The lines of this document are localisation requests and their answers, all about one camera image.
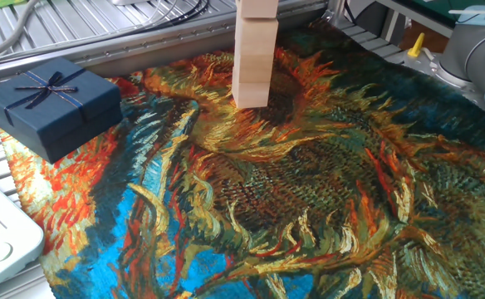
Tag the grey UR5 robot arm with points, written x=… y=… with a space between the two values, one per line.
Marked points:
x=475 y=54

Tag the sunflower painting cloth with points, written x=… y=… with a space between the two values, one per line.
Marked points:
x=309 y=207

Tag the navy gift box with ribbon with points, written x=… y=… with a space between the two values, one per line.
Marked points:
x=51 y=108

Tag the white plastic device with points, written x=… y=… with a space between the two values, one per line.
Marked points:
x=1 y=232

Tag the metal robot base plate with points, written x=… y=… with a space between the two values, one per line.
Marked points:
x=446 y=81

